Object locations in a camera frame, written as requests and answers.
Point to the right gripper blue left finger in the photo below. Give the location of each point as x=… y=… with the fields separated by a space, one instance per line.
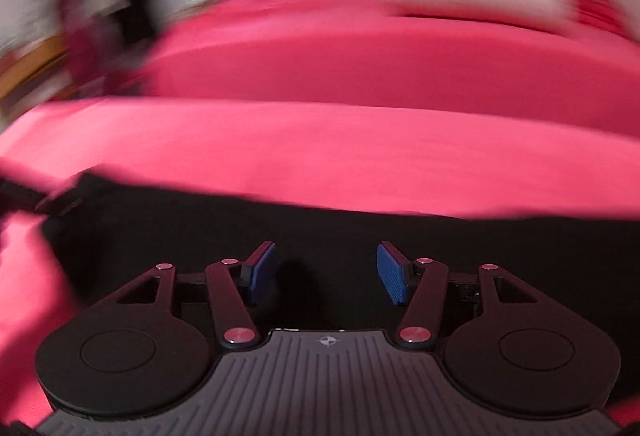
x=256 y=271

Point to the red folded cloth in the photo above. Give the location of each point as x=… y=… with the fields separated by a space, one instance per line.
x=607 y=15

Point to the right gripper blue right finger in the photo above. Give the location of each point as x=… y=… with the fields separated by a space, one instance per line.
x=395 y=271

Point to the black knit pants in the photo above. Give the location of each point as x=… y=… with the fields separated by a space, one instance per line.
x=102 y=233

